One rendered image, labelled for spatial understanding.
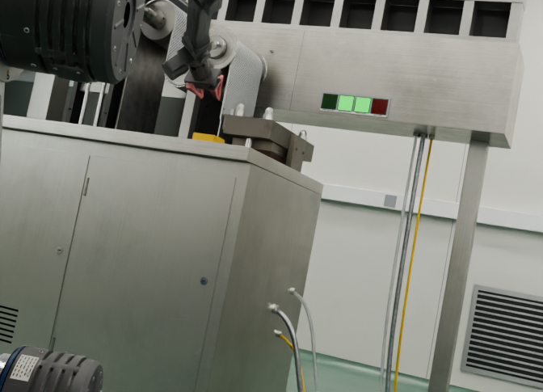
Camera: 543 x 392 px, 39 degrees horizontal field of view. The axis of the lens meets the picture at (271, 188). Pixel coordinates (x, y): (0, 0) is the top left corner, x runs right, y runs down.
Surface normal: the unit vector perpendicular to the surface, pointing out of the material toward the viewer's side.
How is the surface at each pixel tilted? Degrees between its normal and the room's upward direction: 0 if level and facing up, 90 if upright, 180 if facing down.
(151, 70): 90
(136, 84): 90
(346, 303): 90
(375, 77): 90
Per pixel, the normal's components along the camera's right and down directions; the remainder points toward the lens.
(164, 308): -0.37, -0.15
